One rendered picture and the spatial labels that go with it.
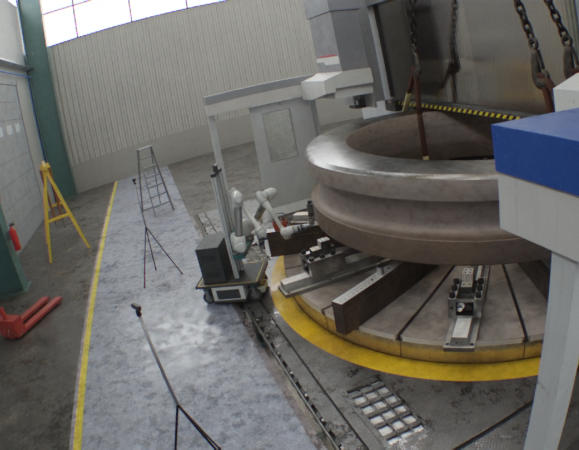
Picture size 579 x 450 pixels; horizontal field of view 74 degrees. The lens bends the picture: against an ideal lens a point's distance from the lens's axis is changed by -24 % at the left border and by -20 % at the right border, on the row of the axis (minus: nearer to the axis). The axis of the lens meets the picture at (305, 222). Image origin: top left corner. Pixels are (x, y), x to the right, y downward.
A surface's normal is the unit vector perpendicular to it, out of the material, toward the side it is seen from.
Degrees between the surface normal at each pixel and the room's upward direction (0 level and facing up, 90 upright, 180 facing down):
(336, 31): 90
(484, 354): 90
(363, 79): 90
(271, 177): 90
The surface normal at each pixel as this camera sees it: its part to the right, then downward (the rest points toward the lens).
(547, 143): -0.92, 0.27
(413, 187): -0.58, 0.36
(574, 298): 0.34, 0.25
